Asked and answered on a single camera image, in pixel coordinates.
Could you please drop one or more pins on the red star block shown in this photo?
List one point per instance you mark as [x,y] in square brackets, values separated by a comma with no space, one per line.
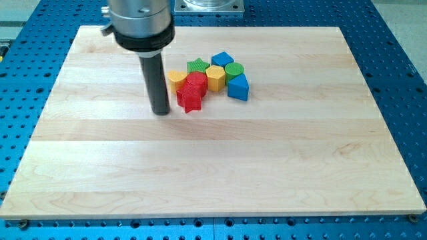
[189,97]

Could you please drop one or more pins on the blue triangle block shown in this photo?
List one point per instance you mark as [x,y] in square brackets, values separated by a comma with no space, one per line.
[238,88]

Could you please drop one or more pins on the red cylinder block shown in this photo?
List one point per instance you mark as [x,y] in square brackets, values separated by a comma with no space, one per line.
[199,80]

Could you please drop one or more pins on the yellow hexagon block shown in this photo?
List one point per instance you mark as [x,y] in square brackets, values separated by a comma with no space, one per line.
[216,77]

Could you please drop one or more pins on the green cylinder block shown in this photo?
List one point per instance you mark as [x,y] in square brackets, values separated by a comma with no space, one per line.
[233,70]

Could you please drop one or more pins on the yellow heart block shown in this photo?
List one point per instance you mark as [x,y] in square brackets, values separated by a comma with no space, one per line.
[176,80]

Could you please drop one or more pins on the green star block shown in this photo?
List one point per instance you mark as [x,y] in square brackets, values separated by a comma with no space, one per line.
[197,65]

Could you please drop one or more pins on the blue pentagon block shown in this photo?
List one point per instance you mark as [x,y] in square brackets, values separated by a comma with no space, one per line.
[221,59]

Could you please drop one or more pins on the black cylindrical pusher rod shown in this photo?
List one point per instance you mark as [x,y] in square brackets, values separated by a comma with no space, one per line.
[154,76]

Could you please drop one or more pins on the light wooden board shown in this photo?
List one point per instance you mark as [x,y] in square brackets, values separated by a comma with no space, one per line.
[310,139]

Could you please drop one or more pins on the blue perforated metal table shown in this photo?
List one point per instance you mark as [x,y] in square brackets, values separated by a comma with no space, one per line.
[36,56]

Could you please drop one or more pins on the left board clamp screw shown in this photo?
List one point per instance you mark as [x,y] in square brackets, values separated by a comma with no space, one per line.
[23,224]

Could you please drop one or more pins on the board clamp screw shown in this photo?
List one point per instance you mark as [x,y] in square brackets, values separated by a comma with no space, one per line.
[23,224]
[412,218]

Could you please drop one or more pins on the right board clamp screw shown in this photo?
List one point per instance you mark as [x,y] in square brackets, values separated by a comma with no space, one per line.
[412,218]

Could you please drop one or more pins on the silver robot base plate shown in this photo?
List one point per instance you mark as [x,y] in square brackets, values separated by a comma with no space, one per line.
[206,7]

